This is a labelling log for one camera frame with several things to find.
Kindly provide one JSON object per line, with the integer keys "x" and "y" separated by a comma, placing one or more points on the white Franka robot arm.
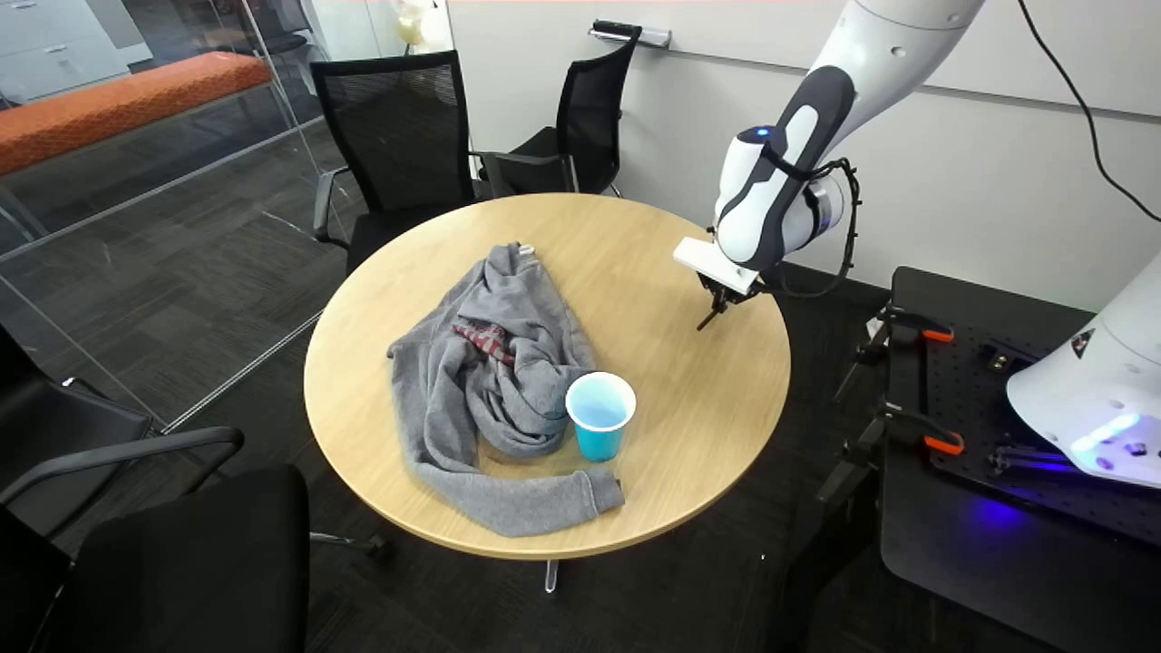
{"x": 776, "y": 204}

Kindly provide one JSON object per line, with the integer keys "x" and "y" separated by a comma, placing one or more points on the glass partition panel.
{"x": 157, "y": 266}

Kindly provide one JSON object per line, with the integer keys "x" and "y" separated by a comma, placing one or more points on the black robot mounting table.
{"x": 1002, "y": 544}

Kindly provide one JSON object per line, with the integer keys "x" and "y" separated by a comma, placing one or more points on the black office chair with armrest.
{"x": 185, "y": 566}

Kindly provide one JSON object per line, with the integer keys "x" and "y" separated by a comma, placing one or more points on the black plastic chair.
{"x": 61, "y": 412}

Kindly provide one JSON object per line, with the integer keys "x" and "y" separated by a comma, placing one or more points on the metal table leg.
{"x": 555, "y": 578}

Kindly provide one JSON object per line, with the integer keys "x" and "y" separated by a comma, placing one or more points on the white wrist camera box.
{"x": 709, "y": 257}

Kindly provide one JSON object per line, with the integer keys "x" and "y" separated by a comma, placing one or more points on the blue plastic cup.
{"x": 599, "y": 423}

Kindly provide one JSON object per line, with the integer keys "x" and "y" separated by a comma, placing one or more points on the black chair with chrome legs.
{"x": 593, "y": 112}

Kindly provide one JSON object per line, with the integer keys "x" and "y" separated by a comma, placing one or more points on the white crumpled bag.
{"x": 423, "y": 22}

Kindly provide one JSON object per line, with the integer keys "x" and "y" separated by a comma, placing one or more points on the black mesh office chair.
{"x": 400, "y": 132}

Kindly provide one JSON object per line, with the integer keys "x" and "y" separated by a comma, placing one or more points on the whiteboard tray rail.
{"x": 637, "y": 35}

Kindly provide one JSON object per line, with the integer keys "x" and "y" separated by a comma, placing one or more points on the grey hoodie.
{"x": 483, "y": 387}

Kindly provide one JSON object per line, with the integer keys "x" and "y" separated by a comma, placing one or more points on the orange bench cushion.
{"x": 122, "y": 104}

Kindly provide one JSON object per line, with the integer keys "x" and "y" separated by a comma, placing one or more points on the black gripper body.
{"x": 732, "y": 289}

